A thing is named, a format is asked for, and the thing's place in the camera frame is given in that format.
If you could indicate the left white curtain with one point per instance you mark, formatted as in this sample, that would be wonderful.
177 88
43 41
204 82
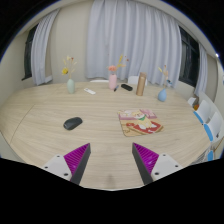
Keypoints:
39 47

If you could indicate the white blue chair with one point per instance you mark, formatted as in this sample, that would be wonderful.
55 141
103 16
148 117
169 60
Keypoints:
203 112
213 127
191 101

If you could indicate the cartoon printed mouse pad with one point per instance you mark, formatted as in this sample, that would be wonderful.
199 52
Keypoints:
138 122

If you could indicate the right dark window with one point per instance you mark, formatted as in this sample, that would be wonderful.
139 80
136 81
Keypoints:
190 61

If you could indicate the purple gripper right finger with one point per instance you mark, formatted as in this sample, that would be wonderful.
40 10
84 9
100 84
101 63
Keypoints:
153 166

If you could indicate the pink vase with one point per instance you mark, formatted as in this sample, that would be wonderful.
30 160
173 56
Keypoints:
112 81

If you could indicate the copper thermos bottle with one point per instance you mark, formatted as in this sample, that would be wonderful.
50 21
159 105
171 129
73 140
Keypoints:
141 84

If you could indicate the centre white curtain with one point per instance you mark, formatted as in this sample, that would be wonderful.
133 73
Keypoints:
146 36

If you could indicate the left dark window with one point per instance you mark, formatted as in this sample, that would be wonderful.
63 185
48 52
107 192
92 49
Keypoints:
27 53

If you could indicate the white chair behind table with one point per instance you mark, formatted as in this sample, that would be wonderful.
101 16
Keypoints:
100 81

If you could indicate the dark window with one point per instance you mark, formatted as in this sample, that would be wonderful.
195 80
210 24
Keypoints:
27 53
190 61

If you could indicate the pale green vase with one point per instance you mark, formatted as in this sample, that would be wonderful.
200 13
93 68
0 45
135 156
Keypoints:
70 86

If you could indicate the black computer mouse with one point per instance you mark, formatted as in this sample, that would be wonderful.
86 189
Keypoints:
72 123

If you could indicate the white remote control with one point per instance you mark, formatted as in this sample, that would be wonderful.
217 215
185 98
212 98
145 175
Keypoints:
90 91

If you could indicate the right white curtain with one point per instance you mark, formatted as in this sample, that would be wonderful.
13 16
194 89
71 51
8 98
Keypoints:
203 71

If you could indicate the white curtain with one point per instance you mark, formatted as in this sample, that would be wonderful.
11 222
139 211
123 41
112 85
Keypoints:
39 47
146 36
203 71

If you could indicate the beige dried flowers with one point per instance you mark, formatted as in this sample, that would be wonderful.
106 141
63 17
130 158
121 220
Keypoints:
164 71

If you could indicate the yellow dried flowers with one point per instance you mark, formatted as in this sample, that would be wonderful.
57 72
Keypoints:
69 66

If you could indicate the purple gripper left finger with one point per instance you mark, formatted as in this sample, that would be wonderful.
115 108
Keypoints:
71 166

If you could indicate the blue vase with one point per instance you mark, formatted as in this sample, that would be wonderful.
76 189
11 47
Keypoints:
162 95

